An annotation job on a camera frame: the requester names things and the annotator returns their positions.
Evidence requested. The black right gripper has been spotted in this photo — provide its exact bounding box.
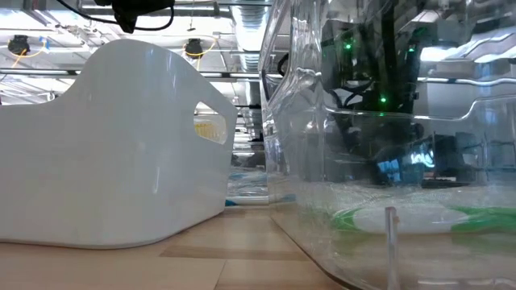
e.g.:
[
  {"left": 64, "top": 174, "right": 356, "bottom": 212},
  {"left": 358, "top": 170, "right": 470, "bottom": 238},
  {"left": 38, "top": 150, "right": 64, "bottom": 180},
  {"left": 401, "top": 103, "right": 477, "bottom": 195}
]
[{"left": 321, "top": 18, "right": 425, "bottom": 185}]

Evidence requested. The green white toothbrush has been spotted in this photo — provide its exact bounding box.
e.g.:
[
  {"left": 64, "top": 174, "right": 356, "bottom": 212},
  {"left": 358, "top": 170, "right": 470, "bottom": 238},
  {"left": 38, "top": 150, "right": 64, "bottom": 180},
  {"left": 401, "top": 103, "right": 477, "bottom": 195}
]
[{"left": 330, "top": 205, "right": 516, "bottom": 235}]

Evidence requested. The orange white toothbrush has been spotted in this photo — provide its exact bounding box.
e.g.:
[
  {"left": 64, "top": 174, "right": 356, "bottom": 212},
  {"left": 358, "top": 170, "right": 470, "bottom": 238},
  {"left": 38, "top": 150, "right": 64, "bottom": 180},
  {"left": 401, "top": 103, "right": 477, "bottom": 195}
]
[{"left": 194, "top": 119, "right": 227, "bottom": 143}]

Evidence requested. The white plastic bin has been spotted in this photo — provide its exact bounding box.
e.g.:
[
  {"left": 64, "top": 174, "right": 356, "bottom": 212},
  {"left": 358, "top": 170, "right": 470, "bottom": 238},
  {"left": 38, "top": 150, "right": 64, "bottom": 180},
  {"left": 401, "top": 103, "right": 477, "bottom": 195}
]
[{"left": 0, "top": 38, "right": 239, "bottom": 249}]

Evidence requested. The blue white wrapped toothbrush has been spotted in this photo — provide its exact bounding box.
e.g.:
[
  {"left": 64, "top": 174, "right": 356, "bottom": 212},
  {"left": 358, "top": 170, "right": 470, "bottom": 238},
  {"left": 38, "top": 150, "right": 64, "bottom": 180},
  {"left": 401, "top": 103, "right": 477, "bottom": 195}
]
[{"left": 224, "top": 194, "right": 296, "bottom": 207}]

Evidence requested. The black ceiling-hung device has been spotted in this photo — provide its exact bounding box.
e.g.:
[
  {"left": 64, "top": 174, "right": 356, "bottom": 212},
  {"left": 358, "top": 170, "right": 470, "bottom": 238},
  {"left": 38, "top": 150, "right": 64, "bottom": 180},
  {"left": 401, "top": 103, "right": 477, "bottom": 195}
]
[
  {"left": 6, "top": 35, "right": 32, "bottom": 56},
  {"left": 184, "top": 37, "right": 206, "bottom": 60}
]

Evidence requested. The silver ventilation duct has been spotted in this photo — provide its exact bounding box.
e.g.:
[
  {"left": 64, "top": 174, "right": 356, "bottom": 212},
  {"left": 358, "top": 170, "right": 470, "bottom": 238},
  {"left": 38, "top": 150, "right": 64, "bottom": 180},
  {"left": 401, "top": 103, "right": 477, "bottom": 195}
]
[{"left": 231, "top": 3, "right": 267, "bottom": 73}]

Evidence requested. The grey horizontal rail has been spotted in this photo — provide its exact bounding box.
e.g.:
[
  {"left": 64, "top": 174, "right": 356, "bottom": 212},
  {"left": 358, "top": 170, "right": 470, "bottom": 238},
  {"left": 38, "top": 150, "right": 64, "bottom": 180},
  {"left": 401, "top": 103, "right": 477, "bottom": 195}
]
[{"left": 0, "top": 67, "right": 516, "bottom": 86}]

